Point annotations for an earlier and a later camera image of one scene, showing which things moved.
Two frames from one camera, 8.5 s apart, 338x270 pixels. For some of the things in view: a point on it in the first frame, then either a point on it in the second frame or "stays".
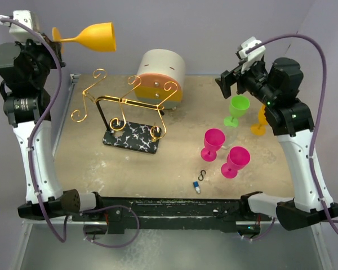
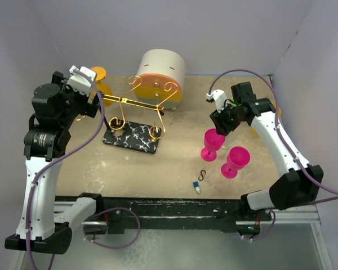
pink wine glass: x=213 y=139 stays
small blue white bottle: x=196 y=185 stays
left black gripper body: x=39 y=53 -> x=76 y=102
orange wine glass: x=99 y=36 -> x=103 y=89
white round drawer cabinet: x=159 y=77 stays
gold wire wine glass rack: x=131 y=124 stays
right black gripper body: x=255 y=81 -> x=227 y=120
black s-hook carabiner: x=201 y=175 stays
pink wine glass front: x=238 y=157 stays
